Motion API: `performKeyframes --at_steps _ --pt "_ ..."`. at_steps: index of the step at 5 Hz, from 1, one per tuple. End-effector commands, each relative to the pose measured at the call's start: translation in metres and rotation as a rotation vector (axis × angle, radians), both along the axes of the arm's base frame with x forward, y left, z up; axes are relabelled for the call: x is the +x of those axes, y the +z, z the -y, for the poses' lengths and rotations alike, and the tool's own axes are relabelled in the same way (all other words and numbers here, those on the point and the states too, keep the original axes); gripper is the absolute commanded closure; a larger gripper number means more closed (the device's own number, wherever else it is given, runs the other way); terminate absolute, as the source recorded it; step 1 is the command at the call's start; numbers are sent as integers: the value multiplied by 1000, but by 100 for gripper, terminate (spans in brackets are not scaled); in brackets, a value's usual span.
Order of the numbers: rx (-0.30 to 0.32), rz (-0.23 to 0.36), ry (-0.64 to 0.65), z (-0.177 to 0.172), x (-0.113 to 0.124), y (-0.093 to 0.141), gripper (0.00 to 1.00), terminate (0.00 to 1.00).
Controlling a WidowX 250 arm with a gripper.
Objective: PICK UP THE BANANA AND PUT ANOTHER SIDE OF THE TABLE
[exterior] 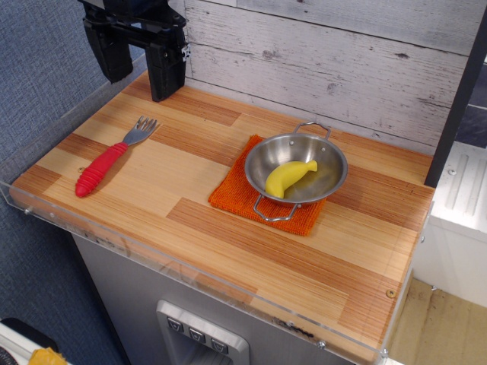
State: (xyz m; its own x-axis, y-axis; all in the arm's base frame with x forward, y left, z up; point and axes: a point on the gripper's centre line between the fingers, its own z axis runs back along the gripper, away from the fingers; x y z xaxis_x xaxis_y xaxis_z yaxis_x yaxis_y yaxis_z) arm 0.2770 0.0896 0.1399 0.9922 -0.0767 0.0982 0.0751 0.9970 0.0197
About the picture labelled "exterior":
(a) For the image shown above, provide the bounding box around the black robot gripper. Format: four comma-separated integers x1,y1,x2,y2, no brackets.
81,1,187,102

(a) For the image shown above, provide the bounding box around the yellow toy banana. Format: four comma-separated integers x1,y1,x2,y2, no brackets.
265,160,318,198

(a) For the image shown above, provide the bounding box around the small stainless steel wok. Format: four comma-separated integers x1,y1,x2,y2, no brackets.
244,122,349,222

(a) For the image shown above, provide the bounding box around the orange knitted cloth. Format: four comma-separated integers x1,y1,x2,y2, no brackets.
208,135,325,236

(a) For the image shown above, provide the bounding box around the clear acrylic table guard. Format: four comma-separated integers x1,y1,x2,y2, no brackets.
1,49,434,364

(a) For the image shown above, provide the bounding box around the grey toy fridge cabinet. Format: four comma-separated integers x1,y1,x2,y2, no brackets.
70,232,355,365

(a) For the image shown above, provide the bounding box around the silver dispenser button panel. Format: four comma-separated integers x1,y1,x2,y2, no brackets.
156,300,250,364

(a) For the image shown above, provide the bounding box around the red handled metal fork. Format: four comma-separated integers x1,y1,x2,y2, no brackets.
75,116,158,198

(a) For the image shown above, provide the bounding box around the right black vertical post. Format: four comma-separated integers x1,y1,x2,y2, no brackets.
424,10,486,188

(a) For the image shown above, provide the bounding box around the white aluminium frame right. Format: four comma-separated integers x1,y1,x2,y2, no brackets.
412,142,486,306

